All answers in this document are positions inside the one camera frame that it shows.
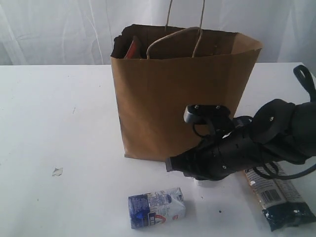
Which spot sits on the brown coffee pouch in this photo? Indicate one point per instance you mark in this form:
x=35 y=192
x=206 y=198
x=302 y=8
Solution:
x=134 y=51

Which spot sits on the brown paper bag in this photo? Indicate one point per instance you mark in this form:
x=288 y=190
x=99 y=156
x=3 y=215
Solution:
x=179 y=67

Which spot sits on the white curtain backdrop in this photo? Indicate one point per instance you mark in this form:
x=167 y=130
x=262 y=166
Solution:
x=53 y=32

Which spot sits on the milk carton blue white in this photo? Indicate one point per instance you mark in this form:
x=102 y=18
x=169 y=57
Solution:
x=156 y=208

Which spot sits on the torn label scrap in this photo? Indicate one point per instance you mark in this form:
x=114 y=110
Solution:
x=57 y=172

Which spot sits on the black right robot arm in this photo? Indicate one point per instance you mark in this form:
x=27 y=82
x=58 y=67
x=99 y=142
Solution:
x=279 y=131

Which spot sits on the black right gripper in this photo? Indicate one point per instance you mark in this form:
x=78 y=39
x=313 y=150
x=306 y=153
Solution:
x=234 y=153

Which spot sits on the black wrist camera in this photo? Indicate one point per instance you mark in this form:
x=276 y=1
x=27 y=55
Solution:
x=216 y=117

